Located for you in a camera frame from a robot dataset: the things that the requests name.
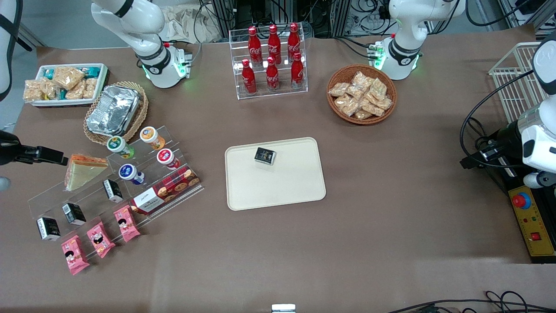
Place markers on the beige crumpled cloth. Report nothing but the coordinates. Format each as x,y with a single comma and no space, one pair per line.
182,24

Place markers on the yellow control box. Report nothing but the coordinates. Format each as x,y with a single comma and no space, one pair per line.
536,226

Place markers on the large rice cracker packet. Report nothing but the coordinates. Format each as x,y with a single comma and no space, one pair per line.
68,77

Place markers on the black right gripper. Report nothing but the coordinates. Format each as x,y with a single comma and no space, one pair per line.
9,146

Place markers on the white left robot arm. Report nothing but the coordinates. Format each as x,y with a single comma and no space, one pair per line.
406,52

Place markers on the triangle sandwich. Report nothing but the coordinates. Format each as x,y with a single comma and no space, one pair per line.
82,174

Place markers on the clear acrylic tiered stand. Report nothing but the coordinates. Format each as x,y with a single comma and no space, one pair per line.
87,195

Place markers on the clear bag of crackers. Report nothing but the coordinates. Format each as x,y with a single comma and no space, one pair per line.
378,88
372,108
384,103
347,105
339,89
361,79
363,114

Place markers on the red lid drink cup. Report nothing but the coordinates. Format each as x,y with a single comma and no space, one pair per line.
167,157

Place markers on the green lid drink cup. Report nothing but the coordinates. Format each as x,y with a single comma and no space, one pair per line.
118,145

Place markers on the round brown wicker basket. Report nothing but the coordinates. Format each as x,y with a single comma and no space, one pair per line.
336,114

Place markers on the red cola bottle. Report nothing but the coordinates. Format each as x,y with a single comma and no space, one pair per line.
294,41
249,80
274,43
297,74
254,45
272,78

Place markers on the silver foil container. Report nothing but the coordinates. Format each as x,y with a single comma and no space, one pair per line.
113,111

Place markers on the beige plastic tray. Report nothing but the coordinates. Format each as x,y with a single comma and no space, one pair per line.
282,187

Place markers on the teal snack packet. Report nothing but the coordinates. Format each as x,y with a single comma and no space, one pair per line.
48,74
92,72

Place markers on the blue lid drink cup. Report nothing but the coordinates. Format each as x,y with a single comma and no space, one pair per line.
129,173

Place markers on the clear acrylic bottle rack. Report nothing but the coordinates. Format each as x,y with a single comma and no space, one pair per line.
282,93

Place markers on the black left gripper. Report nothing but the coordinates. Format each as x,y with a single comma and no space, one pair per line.
506,134

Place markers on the pink snack packet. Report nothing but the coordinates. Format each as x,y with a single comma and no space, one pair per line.
126,223
100,239
74,255

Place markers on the orange lid drink cup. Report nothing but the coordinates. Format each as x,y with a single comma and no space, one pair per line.
151,136

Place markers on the small white device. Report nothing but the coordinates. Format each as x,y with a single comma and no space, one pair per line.
283,308

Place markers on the foil container in basket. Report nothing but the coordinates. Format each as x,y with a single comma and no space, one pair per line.
141,108

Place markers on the red tartan cookie box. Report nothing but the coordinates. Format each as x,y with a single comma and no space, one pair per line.
167,189

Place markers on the aluminium frame rack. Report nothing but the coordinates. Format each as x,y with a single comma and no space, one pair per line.
260,13

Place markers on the red emergency stop button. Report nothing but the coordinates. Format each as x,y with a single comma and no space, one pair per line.
521,200

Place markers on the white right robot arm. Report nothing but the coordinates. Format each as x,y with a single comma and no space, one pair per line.
147,26

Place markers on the white rectangular dish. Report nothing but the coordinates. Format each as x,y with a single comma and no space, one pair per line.
100,87

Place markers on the small black snack box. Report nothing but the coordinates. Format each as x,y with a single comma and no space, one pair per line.
74,214
48,228
113,190
265,156

